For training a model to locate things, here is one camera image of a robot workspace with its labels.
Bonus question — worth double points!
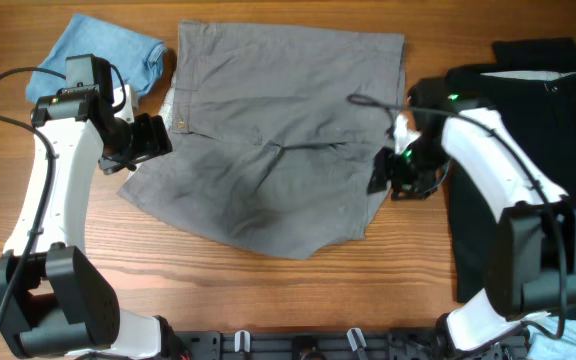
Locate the grey shorts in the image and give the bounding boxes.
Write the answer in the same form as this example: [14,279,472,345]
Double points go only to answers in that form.
[120,21,405,259]

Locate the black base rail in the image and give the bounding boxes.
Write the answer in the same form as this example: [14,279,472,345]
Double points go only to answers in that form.
[177,328,528,360]

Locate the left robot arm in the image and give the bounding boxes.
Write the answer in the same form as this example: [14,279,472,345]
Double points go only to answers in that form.
[0,54,187,359]

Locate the light blue garment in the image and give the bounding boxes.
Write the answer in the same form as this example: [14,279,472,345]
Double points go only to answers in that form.
[481,69,576,359]

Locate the black garment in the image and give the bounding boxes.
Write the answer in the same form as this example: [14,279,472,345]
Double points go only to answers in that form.
[444,38,576,303]

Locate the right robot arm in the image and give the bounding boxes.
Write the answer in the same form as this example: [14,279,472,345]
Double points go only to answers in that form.
[348,78,576,359]

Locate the right black cable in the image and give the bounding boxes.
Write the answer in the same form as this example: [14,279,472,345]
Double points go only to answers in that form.
[346,93,568,341]

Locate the folded blue denim garment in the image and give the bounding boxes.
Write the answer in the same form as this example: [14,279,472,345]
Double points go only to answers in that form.
[40,14,167,97]

